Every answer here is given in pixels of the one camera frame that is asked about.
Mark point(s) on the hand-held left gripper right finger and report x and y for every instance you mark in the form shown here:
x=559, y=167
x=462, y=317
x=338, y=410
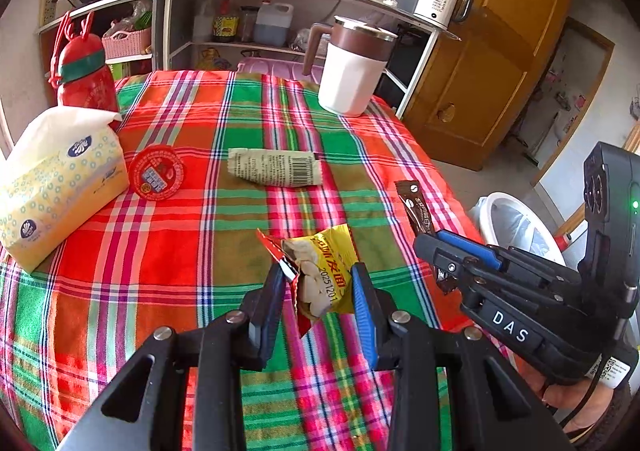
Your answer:
x=367, y=326

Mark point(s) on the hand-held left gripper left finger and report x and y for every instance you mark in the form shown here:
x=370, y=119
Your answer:
x=274, y=301

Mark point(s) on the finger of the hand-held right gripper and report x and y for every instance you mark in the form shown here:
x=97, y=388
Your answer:
x=470, y=247
x=440, y=256

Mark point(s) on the brown coffee sachet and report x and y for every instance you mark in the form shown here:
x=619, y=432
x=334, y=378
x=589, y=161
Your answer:
x=415, y=211

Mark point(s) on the white trash bin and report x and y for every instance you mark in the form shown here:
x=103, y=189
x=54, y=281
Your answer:
x=520, y=231

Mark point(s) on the yellow snack wrapper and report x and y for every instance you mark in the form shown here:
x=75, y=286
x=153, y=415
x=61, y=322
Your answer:
x=325, y=276

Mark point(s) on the person's right hand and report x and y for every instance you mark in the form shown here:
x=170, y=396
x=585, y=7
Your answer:
x=570, y=406

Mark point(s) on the red lid jelly cup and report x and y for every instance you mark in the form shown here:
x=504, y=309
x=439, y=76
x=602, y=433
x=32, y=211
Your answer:
x=157, y=173

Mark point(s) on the wooden wardrobe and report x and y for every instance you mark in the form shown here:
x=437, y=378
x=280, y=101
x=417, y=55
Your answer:
x=490, y=56

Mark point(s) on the white mug with brown lid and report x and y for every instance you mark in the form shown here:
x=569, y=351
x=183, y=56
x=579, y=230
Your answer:
x=347, y=81

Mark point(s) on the pink stool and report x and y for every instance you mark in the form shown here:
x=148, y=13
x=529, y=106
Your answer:
x=272, y=69

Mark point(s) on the yellow tissue pack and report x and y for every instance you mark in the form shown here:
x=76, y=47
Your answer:
x=60, y=191

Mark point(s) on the white electric kettle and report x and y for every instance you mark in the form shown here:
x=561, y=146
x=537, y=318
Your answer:
x=440, y=3

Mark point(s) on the yellow oil bottle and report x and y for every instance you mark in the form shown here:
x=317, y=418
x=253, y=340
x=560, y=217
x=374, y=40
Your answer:
x=211, y=59

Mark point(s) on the plastic jug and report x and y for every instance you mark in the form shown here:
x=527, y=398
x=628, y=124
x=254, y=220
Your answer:
x=272, y=25

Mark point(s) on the dark jar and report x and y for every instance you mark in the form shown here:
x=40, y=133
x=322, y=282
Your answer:
x=247, y=25

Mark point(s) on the clear plastic bottle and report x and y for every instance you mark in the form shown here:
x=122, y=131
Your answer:
x=202, y=25

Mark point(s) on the red water bottle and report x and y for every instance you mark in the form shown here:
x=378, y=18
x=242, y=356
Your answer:
x=85, y=86

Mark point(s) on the soy sauce bottle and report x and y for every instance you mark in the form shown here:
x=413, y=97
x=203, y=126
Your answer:
x=227, y=18

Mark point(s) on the pink basket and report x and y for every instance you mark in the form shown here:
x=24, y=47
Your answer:
x=127, y=44

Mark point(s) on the small white shelf unit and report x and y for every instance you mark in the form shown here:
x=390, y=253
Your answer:
x=100, y=6

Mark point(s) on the white power strip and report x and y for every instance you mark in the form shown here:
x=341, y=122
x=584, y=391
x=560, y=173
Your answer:
x=50, y=1

